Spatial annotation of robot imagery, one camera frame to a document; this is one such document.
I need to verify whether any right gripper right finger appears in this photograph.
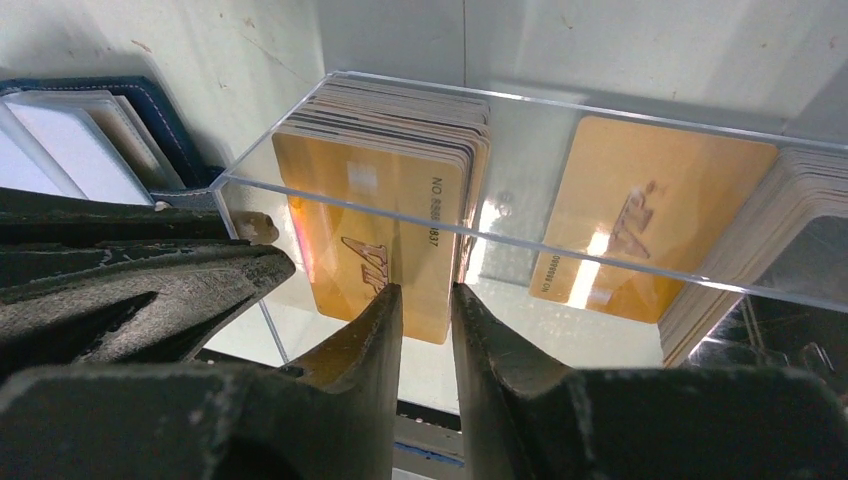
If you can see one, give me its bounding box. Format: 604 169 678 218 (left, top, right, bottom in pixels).
451 283 847 479

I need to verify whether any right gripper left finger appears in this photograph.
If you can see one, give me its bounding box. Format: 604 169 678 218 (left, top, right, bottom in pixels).
1 284 403 479

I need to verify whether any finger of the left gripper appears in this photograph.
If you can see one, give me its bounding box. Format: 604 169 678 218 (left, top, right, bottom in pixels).
1 240 295 378
1 188 230 248

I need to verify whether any blue card holder wallet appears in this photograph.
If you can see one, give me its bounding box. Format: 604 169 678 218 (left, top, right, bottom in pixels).
1 76 221 210

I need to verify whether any clear plastic card tray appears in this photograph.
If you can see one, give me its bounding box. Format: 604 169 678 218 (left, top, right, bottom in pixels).
213 72 847 413

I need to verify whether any orange card stack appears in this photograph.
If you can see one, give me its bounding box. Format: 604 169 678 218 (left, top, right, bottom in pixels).
271 78 491 344

